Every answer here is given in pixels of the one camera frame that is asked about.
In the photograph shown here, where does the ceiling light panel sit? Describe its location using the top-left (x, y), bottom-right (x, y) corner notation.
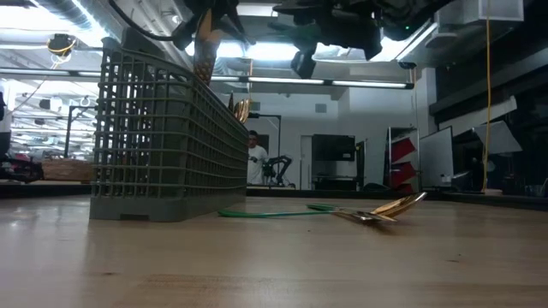
top-left (213, 40), bottom-right (412, 63)

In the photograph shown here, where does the silver air duct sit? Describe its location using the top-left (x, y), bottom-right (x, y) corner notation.
top-left (29, 0), bottom-right (129, 65)

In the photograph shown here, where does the black cabinet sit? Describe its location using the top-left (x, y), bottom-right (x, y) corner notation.
top-left (311, 133), bottom-right (357, 163)

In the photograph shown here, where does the white door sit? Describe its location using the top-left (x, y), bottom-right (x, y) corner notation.
top-left (299, 135), bottom-right (313, 190)

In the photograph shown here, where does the black camera cable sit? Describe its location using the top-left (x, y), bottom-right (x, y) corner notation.
top-left (107, 0), bottom-right (183, 43)

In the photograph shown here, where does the white ventilation unit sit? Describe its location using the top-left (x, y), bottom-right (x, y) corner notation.
top-left (434, 0), bottom-right (526, 26)

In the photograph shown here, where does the large gold spoon green handle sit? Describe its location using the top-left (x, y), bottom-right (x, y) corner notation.
top-left (217, 208), bottom-right (398, 223)

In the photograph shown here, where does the person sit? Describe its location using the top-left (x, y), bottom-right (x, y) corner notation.
top-left (247, 130), bottom-right (270, 186)

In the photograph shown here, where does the grey angled panel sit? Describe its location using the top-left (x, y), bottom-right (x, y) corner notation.
top-left (473, 120), bottom-right (523, 155)

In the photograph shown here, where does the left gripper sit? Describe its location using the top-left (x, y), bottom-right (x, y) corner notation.
top-left (171, 0), bottom-right (258, 51)

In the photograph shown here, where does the grey plastic silverware basket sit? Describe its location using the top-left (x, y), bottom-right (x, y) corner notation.
top-left (88, 26), bottom-right (249, 222)

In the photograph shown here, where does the red and white rack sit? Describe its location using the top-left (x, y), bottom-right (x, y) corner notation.
top-left (387, 126), bottom-right (420, 193)

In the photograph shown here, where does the white machine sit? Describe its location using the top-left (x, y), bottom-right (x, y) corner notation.
top-left (0, 79), bottom-right (16, 159)

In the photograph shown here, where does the whiteboard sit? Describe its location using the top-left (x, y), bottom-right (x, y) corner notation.
top-left (418, 126), bottom-right (455, 189)

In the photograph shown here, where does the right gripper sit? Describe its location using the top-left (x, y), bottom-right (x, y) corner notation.
top-left (273, 0), bottom-right (386, 80)

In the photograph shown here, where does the black aluminium table frame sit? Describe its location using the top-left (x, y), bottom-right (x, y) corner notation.
top-left (0, 181), bottom-right (548, 210)

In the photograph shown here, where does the yellow cable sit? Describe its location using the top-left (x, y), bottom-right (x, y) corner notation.
top-left (481, 0), bottom-right (493, 193)

